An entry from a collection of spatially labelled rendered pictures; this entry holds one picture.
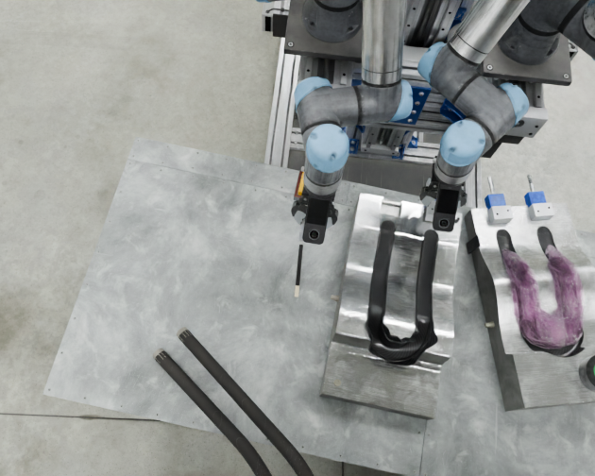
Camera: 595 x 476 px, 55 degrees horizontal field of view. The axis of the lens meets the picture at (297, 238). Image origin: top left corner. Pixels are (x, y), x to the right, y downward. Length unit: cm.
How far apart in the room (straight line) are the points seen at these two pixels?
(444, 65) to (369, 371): 68
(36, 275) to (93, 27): 121
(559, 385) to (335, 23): 98
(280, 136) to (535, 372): 133
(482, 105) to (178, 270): 81
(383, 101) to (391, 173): 118
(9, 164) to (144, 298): 137
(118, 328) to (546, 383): 99
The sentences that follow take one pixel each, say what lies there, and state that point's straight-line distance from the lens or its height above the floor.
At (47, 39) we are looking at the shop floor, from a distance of 300.
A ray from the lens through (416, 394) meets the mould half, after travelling 136.
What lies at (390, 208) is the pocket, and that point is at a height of 86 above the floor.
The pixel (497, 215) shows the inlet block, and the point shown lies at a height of 88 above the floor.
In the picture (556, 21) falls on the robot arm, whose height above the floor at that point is 119.
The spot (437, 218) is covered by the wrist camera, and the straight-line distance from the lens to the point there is 126.
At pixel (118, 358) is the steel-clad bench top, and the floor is 80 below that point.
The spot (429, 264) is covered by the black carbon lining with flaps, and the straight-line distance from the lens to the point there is 142.
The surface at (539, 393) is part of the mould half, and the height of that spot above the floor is 91.
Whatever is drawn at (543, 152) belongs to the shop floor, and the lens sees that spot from 279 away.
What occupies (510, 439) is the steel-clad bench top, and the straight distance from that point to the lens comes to 149.
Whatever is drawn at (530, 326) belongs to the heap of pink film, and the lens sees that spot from 145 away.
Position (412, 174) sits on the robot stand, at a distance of 228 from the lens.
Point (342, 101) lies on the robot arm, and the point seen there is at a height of 128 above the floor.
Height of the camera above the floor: 218
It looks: 69 degrees down
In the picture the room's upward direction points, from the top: 8 degrees clockwise
